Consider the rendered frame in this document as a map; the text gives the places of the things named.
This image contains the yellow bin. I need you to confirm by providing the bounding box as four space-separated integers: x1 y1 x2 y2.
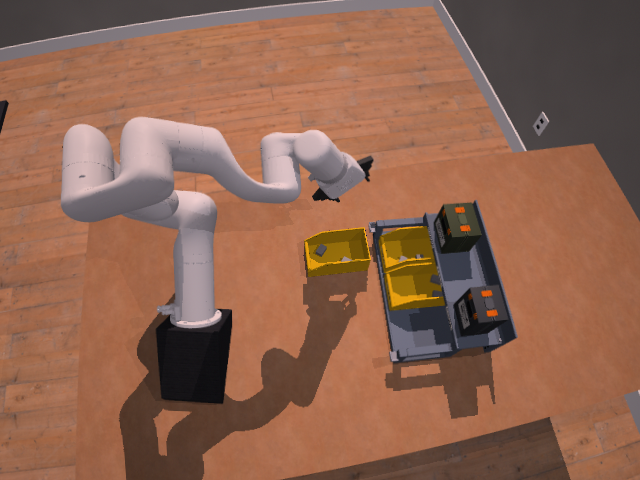
384 262 445 311
304 227 371 277
378 226 435 273

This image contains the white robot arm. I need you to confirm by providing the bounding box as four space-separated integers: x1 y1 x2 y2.
61 117 348 328

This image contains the dark olive case with orange latches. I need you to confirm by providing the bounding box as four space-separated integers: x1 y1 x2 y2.
434 202 482 254

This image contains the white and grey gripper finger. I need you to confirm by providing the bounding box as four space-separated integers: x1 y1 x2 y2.
312 187 340 203
356 156 374 182

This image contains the black tool case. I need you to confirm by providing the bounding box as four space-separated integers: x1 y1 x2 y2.
454 285 509 336

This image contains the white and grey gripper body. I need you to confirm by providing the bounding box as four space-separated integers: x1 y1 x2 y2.
316 152 366 199

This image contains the grey metal shelf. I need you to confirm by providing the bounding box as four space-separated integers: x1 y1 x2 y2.
368 200 518 363

